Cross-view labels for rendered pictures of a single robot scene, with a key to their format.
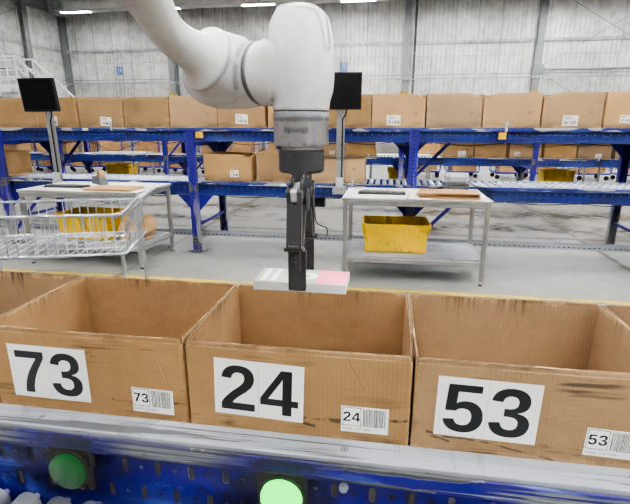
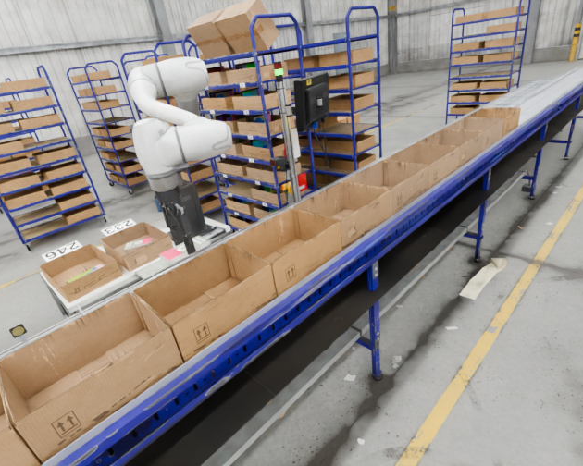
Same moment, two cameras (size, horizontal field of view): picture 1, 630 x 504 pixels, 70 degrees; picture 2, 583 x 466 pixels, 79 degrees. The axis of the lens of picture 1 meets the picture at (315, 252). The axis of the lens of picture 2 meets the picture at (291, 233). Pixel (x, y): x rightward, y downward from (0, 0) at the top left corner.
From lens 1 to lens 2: 1.87 m
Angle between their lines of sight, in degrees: 116
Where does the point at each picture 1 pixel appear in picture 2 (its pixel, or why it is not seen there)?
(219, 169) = not seen: outside the picture
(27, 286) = (362, 214)
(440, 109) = not seen: outside the picture
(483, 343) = (126, 389)
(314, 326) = (234, 312)
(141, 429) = not seen: hidden behind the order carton
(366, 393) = (157, 296)
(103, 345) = (253, 232)
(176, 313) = (303, 263)
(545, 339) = (74, 418)
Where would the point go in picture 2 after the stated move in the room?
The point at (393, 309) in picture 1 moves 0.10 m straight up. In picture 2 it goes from (182, 329) to (173, 303)
